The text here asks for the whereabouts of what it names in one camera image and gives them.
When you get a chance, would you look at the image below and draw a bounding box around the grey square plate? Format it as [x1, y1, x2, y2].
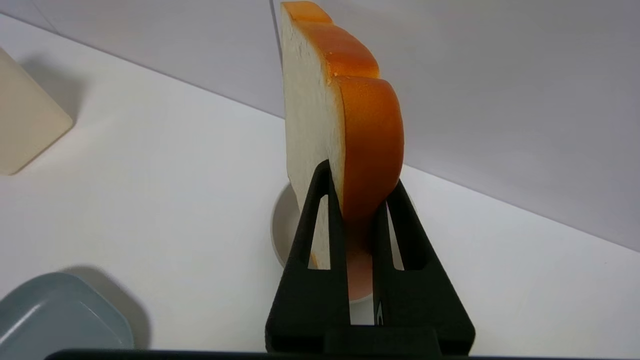
[0, 272, 135, 350]

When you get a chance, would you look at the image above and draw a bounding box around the cream square container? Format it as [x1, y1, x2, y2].
[0, 47, 74, 176]

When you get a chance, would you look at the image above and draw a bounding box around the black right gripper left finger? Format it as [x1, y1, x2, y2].
[265, 160, 351, 352]

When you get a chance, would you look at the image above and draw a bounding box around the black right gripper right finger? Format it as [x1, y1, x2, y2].
[372, 180, 476, 355]

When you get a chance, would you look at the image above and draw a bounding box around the white bread slice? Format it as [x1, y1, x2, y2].
[279, 1, 405, 271]

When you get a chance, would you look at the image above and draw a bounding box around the beige round bowl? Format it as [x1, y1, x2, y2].
[270, 182, 417, 305]

